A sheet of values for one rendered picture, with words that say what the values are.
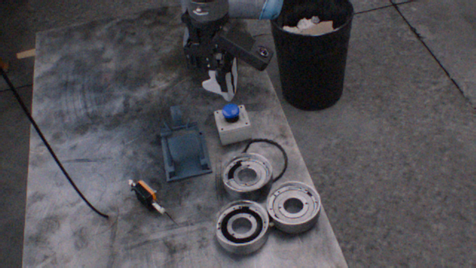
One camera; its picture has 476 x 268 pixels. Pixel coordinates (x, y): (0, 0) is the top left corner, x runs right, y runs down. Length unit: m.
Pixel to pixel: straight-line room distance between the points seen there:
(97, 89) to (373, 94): 1.42
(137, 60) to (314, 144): 1.02
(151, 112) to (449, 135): 1.40
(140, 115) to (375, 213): 1.06
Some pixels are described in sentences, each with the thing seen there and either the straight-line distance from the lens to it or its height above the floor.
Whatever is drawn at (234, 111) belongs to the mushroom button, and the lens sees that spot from 1.25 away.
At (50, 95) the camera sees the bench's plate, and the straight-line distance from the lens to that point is 1.55.
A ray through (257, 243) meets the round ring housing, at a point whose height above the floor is 0.83.
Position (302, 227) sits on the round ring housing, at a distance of 1.09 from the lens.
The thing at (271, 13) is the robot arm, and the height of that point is 0.95.
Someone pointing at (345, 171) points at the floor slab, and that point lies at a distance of 2.27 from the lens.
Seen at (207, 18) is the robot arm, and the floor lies 1.16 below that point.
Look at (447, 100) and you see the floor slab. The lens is 2.60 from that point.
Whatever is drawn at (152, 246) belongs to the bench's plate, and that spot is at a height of 0.80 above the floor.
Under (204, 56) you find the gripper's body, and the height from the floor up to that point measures 1.07.
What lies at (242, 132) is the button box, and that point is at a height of 0.83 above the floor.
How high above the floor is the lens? 1.72
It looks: 45 degrees down
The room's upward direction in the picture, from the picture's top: 8 degrees counter-clockwise
